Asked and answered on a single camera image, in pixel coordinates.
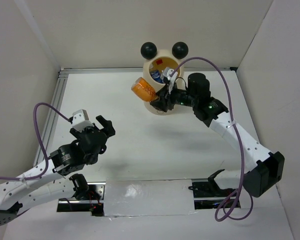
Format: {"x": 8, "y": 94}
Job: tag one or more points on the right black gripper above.
{"x": 164, "y": 95}

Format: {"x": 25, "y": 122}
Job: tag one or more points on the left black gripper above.
{"x": 107, "y": 125}

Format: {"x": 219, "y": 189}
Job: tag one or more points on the blue-label clear bottle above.
{"x": 156, "y": 76}

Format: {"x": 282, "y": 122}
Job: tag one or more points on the orange plastic bottle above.
{"x": 142, "y": 89}

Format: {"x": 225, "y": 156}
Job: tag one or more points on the red-label red-cap bottle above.
{"x": 159, "y": 61}

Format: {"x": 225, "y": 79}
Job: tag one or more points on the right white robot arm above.
{"x": 263, "y": 167}

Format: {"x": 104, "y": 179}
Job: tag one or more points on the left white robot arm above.
{"x": 59, "y": 178}

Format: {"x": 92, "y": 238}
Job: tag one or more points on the cream bear-ear bin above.
{"x": 171, "y": 58}

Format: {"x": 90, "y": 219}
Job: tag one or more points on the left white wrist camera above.
{"x": 80, "y": 120}

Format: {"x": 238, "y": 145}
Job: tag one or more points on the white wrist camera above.
{"x": 169, "y": 73}
{"x": 80, "y": 120}

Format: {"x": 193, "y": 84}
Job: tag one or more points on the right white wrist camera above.
{"x": 169, "y": 73}

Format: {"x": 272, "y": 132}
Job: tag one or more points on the aluminium frame rail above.
{"x": 145, "y": 146}

